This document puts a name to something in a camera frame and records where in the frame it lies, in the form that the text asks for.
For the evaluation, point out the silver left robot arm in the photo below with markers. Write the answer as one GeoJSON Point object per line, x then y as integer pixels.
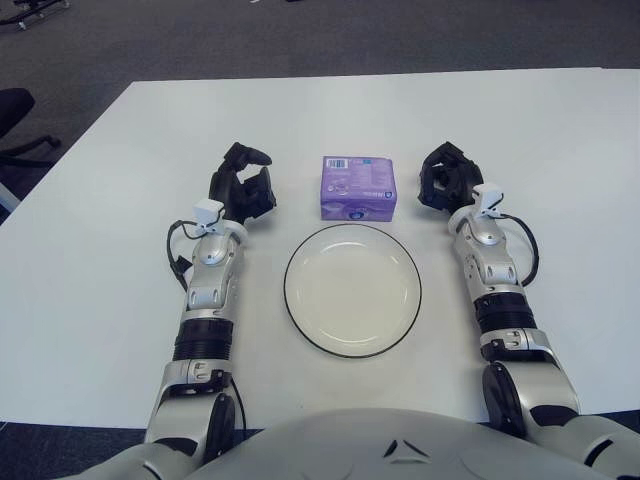
{"type": "Point", "coordinates": [210, 250]}

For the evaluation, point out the black wheeled frame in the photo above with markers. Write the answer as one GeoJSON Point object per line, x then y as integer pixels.
{"type": "Point", "coordinates": [20, 16]}

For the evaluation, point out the white plate with black rim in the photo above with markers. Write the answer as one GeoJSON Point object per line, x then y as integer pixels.
{"type": "Point", "coordinates": [350, 290]}

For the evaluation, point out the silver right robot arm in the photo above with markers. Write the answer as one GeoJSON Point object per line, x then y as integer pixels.
{"type": "Point", "coordinates": [492, 270]}

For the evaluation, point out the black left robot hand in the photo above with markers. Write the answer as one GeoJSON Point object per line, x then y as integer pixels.
{"type": "Point", "coordinates": [225, 185]}

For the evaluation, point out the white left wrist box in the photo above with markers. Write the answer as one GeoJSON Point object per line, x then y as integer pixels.
{"type": "Point", "coordinates": [207, 210]}

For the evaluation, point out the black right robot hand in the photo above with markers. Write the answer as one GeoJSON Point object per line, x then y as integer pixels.
{"type": "Point", "coordinates": [440, 185]}

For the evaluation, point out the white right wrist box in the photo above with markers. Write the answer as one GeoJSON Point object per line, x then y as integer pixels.
{"type": "Point", "coordinates": [487, 195]}

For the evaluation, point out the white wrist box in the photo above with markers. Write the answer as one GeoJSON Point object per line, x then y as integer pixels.
{"type": "Point", "coordinates": [207, 210]}
{"type": "Point", "coordinates": [487, 195]}

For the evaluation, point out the black office chair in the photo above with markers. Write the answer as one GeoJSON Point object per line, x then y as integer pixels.
{"type": "Point", "coordinates": [12, 105]}

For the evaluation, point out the white desk edge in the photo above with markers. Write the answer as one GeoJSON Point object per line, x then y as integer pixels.
{"type": "Point", "coordinates": [7, 195]}

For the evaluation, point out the grey robot torso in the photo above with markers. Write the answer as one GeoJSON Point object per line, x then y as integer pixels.
{"type": "Point", "coordinates": [325, 450]}

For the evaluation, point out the purple tissue paper pack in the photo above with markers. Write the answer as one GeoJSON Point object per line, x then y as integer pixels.
{"type": "Point", "coordinates": [357, 185]}

